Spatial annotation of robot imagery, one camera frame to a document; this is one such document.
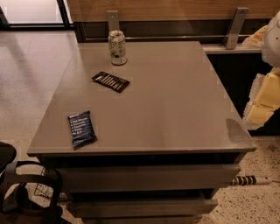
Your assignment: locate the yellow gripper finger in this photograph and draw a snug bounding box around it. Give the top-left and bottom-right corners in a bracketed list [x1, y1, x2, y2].
[242, 25, 267, 49]
[242, 69, 280, 130]

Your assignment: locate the black rxbar chocolate bar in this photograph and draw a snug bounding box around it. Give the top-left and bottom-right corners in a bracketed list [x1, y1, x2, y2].
[92, 72, 130, 93]

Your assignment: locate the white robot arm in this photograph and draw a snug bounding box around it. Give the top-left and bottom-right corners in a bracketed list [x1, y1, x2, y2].
[242, 11, 280, 130]

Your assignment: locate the blue rxbar snack bar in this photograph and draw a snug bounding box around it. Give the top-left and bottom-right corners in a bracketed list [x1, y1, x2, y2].
[67, 111, 97, 149]

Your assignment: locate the black white striped stick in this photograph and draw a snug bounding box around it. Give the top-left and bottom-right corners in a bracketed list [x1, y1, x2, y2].
[231, 175, 272, 186]

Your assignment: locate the grey drawer cabinet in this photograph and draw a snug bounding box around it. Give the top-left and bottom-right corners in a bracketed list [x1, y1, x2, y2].
[28, 42, 255, 224]

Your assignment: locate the white green soda can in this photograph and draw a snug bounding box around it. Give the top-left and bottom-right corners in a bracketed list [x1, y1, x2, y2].
[108, 30, 127, 66]

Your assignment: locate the upper grey drawer front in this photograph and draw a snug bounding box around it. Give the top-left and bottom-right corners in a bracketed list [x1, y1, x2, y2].
[59, 164, 240, 193]

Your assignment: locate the grey drawer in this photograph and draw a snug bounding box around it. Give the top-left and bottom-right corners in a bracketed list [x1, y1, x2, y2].
[59, 164, 240, 193]
[67, 199, 218, 218]

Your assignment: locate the lower grey drawer front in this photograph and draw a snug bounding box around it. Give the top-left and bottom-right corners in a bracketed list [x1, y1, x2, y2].
[67, 199, 218, 218]

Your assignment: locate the black office chair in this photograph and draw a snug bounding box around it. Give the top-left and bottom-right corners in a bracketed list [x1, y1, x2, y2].
[0, 142, 72, 224]

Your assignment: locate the right metal wall bracket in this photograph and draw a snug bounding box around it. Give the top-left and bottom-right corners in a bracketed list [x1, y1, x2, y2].
[223, 7, 249, 50]

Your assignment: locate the metal wall bracket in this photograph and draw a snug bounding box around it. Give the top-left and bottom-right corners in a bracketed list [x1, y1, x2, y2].
[107, 10, 120, 32]
[223, 7, 249, 50]

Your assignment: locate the left metal wall bracket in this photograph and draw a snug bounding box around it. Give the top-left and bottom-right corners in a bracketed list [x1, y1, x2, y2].
[107, 10, 120, 32]

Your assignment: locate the black wire basket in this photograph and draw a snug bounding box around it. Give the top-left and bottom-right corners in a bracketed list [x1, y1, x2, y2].
[34, 168, 53, 200]

